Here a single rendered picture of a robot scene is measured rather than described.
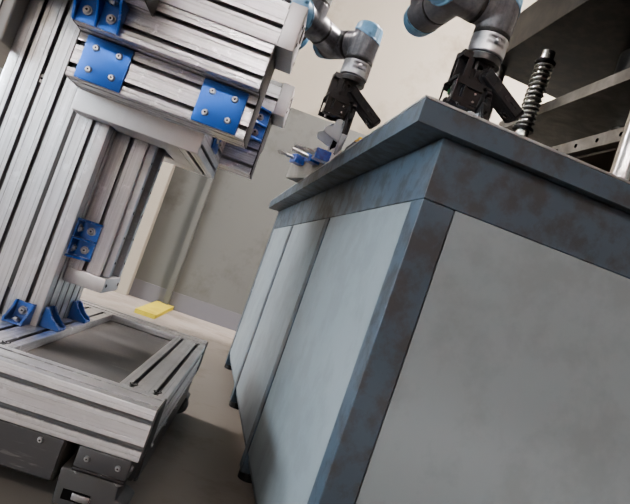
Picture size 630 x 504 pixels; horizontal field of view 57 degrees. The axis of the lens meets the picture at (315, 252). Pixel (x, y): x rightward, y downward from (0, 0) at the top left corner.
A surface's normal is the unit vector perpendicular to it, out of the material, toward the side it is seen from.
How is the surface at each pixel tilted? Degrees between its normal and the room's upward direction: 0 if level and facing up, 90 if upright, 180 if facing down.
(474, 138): 90
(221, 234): 90
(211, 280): 90
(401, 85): 90
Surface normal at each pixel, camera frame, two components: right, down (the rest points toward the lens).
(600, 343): 0.18, 0.02
